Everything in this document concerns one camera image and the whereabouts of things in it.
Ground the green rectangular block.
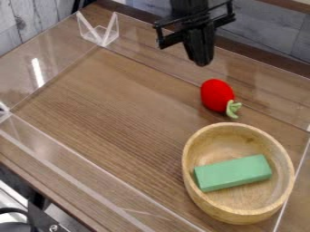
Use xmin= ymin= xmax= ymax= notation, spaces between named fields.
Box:
xmin=193 ymin=154 xmax=273 ymax=192

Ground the red knitted strawberry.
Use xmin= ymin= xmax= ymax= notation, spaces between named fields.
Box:
xmin=201 ymin=79 xmax=242 ymax=119

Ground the clear acrylic enclosure wall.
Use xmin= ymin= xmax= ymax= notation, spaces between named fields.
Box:
xmin=0 ymin=7 xmax=310 ymax=232

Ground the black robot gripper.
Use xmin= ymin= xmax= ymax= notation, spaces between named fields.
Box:
xmin=153 ymin=0 xmax=236 ymax=66

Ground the black metal stand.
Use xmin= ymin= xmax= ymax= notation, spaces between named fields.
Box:
xmin=0 ymin=166 xmax=73 ymax=232

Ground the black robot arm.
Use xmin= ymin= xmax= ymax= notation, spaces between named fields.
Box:
xmin=153 ymin=0 xmax=237 ymax=66

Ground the light wooden bowl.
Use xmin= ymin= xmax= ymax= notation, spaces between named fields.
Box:
xmin=182 ymin=122 xmax=294 ymax=225

